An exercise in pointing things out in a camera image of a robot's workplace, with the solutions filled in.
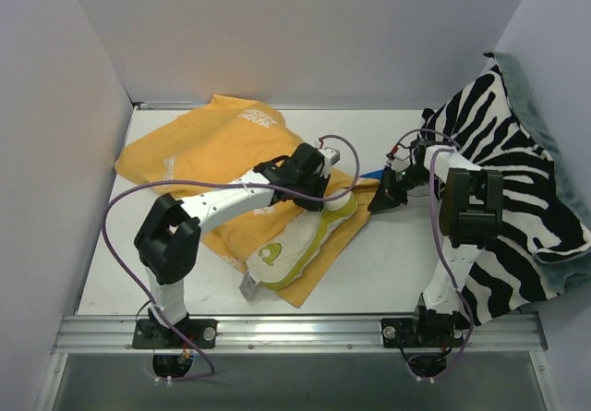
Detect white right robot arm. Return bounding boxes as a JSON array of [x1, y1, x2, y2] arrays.
[[368, 140, 503, 345]]

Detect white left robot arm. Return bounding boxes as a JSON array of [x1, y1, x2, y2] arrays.
[[134, 143, 340, 347]]

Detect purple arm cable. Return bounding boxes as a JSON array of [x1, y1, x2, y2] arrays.
[[102, 134, 360, 382], [390, 128, 476, 381]]

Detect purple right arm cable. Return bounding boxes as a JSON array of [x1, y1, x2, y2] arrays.
[[390, 128, 476, 381]]

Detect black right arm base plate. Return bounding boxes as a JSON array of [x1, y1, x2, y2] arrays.
[[380, 318, 464, 349]]

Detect aluminium front rail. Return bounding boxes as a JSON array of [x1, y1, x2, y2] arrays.
[[54, 314, 548, 355]]

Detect zebra striped blanket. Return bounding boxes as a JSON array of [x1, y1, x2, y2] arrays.
[[419, 64, 590, 325]]

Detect yellow pillowcase with blue lining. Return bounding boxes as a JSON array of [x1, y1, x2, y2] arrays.
[[115, 95, 378, 308]]

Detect grey green towel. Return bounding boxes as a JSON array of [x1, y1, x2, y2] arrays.
[[482, 51, 591, 297]]

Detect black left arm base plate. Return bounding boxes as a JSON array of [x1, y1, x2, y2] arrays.
[[131, 318, 218, 349]]

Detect cream quilted pillow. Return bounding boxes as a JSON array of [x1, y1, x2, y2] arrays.
[[239, 193, 357, 301]]

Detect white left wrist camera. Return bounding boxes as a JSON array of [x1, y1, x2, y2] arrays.
[[315, 139, 340, 175]]

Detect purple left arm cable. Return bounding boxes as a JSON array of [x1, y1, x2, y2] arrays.
[[102, 134, 360, 382]]

